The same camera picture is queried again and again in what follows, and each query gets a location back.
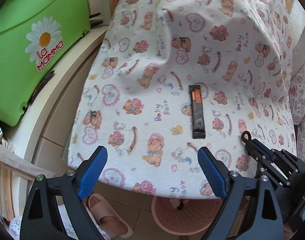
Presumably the black round hair tie ornament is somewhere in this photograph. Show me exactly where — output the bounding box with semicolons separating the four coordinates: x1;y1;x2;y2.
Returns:
241;131;252;143

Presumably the stack of old books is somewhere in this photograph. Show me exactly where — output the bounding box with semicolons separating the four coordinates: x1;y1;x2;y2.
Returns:
0;128;15;221

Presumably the black orange sachet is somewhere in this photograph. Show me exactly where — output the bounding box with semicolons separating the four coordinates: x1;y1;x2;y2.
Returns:
189;85;206;139

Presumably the pink plastic waste basket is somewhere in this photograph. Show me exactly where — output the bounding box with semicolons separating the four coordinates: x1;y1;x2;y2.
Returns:
151;196;222;236

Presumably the patterned cushion right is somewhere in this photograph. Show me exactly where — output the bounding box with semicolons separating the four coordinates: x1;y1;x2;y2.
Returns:
289;64;305;162

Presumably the pink slipper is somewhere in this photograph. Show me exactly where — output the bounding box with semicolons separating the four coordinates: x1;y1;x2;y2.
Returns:
88;193;133;239

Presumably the white cabinet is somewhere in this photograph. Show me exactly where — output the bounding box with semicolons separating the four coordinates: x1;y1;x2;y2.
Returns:
4;24;110;218

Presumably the bear-print table cloth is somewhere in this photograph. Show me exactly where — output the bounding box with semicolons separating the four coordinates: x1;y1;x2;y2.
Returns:
68;0;297;199

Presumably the black pen on cabinet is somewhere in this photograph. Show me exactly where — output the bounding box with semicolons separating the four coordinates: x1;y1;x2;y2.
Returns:
29;70;55;104

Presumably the green plastic storage bin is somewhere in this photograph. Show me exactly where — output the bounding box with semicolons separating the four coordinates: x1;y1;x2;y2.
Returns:
0;0;91;126

